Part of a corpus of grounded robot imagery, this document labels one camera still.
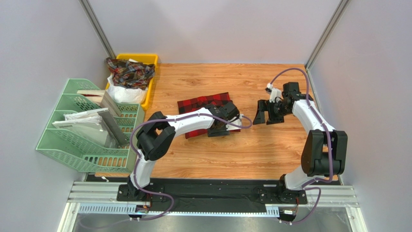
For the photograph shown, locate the red black plaid shirt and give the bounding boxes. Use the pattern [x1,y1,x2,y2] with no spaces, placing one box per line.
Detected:
[177,92,232,139]

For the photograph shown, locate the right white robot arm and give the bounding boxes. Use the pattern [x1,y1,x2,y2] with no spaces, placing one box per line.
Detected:
[253,82,348,202]

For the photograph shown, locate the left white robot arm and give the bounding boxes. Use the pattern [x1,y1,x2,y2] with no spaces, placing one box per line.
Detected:
[127,102,243,197]

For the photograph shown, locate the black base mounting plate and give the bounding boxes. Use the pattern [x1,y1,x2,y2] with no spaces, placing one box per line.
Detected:
[109,177,309,213]

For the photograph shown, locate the yellow plastic bin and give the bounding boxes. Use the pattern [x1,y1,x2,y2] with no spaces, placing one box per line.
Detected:
[104,54,158,110]

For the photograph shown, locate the white cloth in bin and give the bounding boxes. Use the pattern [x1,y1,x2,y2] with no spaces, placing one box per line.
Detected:
[106,74,148,104]

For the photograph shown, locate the multicolour plaid shirt in bin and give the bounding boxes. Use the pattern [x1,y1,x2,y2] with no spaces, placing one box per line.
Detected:
[105,58,156,90]

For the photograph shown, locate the papers in file rack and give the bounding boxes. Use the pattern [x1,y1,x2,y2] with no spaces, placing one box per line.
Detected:
[52,108,128,148]

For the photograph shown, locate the brown book in rack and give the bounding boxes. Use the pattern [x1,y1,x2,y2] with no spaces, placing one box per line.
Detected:
[77,90,110,106]

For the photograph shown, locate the green plastic file rack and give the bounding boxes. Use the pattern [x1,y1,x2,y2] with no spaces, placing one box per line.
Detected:
[36,79,136,174]

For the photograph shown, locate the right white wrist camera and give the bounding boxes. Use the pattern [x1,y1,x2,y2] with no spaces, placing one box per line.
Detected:
[265,83,282,103]

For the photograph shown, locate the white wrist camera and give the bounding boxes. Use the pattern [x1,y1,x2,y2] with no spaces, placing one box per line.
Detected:
[265,83,282,103]
[226,118,242,131]

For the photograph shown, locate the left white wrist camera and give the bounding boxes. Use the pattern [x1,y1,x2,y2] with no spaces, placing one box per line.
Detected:
[226,118,242,131]

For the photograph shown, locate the aluminium rail frame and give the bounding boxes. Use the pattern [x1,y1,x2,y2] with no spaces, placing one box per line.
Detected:
[59,180,367,232]

